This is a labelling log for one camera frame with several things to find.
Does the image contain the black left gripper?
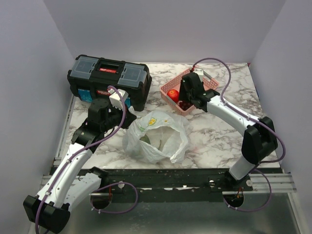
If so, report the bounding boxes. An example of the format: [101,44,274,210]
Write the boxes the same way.
[101,102,137,132]

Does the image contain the pink perforated plastic basket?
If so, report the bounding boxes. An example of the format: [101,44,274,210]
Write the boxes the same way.
[160,67,219,116]

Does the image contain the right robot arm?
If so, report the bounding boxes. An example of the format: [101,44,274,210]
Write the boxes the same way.
[179,72,278,191]

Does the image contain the dark red fake grapes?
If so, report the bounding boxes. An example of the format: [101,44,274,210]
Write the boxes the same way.
[178,101,193,111]

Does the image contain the red fake apple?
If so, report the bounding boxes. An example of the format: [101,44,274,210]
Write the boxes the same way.
[167,89,179,103]

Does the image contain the white plastic bag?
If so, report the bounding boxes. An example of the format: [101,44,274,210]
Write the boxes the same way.
[122,111,190,164]

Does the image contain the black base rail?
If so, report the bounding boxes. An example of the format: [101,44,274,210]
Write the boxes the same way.
[91,168,253,206]

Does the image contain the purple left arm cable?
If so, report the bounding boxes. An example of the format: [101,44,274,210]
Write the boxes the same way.
[35,85,127,234]

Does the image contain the green fake melon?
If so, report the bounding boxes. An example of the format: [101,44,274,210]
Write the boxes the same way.
[139,135,151,144]

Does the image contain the black toolbox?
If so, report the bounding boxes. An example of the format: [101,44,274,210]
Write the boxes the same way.
[67,55,152,112]

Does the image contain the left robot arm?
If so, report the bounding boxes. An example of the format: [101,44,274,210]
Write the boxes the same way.
[23,97,136,234]

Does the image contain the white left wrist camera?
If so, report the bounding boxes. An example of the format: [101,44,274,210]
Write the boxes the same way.
[108,89,128,110]

